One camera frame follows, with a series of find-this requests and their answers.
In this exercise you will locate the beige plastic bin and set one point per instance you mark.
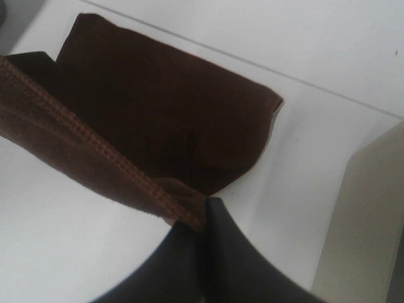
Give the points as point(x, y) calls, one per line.
point(362, 256)

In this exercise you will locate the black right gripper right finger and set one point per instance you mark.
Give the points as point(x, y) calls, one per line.
point(235, 271)

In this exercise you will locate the brown towel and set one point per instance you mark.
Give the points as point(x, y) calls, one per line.
point(136, 120)

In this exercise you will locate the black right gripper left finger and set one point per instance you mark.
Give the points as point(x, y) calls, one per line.
point(170, 274)

